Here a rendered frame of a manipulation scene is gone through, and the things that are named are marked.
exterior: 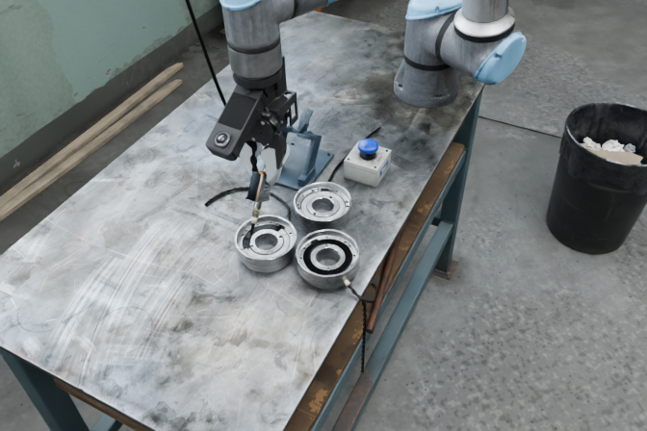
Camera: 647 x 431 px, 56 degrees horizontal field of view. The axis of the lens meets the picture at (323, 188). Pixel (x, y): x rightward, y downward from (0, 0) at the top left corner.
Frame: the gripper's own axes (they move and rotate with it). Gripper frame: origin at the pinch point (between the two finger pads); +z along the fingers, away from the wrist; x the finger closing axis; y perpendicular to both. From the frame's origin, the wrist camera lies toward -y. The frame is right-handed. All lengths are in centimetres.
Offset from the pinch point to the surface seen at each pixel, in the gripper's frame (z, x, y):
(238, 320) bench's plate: 13.0, -5.1, -18.2
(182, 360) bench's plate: 12.9, -1.3, -27.8
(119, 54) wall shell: 74, 151, 118
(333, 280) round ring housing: 10.0, -16.2, -6.8
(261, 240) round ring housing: 11.6, -0.4, -2.8
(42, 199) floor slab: 93, 132, 43
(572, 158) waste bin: 57, -46, 103
